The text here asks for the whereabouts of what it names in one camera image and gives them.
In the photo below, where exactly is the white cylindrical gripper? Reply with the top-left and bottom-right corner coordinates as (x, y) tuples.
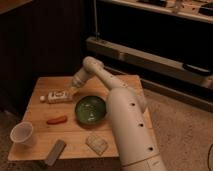
(68, 68), (90, 95)

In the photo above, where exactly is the white plastic bottle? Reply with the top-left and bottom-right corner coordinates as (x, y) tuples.
(40, 90), (73, 104)

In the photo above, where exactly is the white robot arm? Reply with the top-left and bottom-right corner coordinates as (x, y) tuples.
(70, 56), (167, 171)

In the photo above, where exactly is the green ceramic bowl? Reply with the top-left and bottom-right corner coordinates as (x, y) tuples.
(75, 95), (106, 125)

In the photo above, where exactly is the wooden table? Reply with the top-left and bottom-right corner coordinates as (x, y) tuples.
(7, 74), (160, 162)

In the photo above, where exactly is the orange carrot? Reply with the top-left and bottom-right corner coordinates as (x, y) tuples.
(46, 115), (68, 125)

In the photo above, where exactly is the grey rectangular block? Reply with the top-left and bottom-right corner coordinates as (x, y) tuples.
(44, 140), (66, 166)

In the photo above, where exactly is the beige sponge pad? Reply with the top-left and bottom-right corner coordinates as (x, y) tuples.
(85, 134), (108, 156)

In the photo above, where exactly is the white plastic cup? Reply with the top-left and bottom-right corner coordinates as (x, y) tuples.
(10, 122), (37, 147)

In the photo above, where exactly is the vertical metal pole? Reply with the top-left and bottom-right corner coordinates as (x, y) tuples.
(93, 0), (99, 41)

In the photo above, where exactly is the upper shelf with items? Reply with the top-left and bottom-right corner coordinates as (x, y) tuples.
(101, 0), (213, 24)

